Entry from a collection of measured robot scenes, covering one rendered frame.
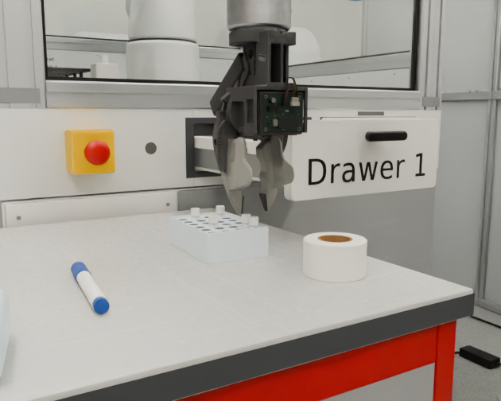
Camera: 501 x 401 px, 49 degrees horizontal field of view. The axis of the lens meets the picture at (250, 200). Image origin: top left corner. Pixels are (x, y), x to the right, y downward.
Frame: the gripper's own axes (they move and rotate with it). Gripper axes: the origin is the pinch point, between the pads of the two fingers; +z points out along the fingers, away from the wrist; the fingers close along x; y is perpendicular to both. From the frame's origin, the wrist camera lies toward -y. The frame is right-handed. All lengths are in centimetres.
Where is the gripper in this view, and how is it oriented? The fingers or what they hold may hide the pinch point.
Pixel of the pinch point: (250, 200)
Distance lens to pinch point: 69.7
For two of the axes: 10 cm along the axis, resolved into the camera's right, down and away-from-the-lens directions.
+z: 0.0, 9.9, 1.6
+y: 4.9, 1.4, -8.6
